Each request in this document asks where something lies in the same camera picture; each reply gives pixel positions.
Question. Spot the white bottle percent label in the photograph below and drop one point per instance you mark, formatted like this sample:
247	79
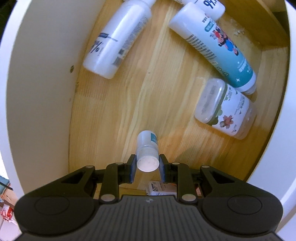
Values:
117	37

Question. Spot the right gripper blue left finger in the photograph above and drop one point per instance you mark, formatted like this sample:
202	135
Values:
114	175

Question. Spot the white open lower drawer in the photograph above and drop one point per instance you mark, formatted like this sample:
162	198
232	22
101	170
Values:
57	117

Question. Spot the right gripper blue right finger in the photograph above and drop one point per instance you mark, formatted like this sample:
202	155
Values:
180	175

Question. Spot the small white pill bottle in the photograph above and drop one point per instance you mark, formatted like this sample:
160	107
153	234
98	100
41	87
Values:
147	151

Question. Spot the clear flower label jar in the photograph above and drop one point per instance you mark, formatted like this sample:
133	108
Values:
225	109

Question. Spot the white spray bottle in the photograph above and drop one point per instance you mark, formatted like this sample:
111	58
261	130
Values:
213	8

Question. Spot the teal white cartoon tube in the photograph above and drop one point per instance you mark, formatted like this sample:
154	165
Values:
203	34

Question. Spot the small white red box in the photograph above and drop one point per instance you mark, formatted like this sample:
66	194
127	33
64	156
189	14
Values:
158	188

